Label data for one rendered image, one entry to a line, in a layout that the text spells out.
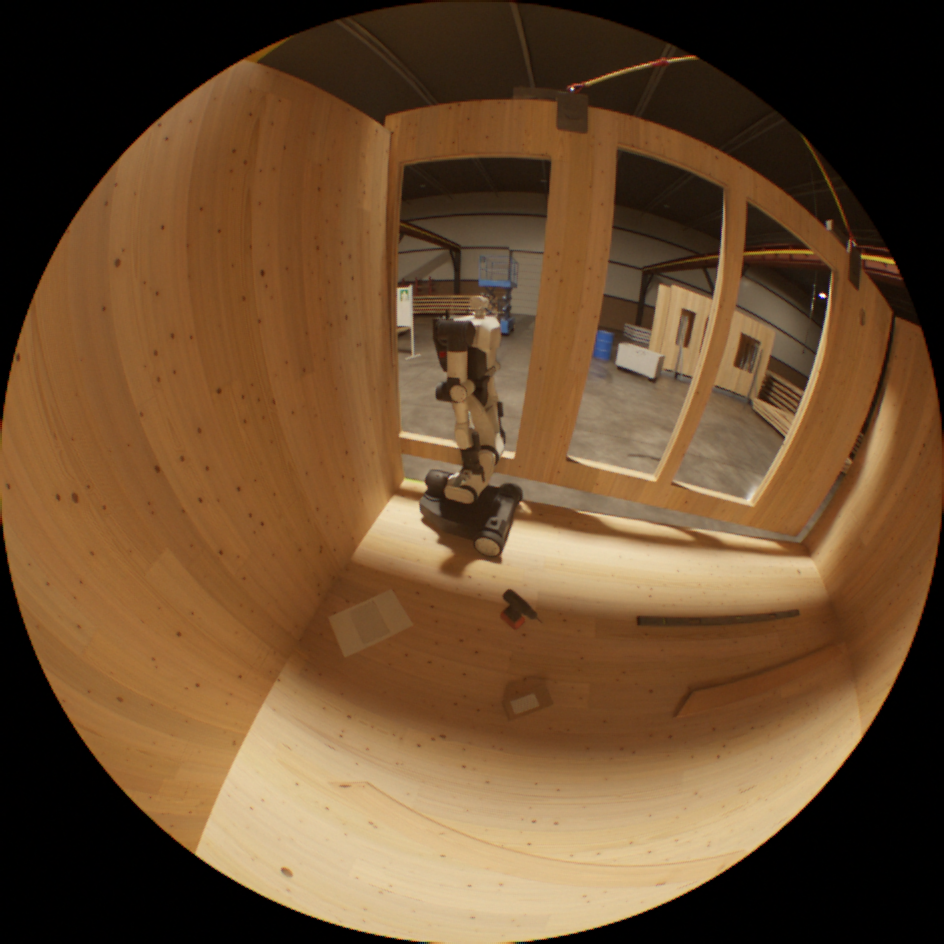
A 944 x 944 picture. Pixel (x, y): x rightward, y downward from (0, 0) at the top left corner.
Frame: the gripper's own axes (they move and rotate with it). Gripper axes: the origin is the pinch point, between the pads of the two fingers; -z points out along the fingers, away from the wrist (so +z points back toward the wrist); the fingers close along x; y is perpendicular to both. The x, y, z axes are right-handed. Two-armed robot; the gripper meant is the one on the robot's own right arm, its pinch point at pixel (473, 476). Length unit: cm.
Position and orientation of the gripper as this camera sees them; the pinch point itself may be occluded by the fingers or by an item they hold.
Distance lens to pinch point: 154.7
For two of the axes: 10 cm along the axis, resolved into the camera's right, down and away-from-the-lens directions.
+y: 3.5, -5.5, 7.6
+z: -1.6, -8.4, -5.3
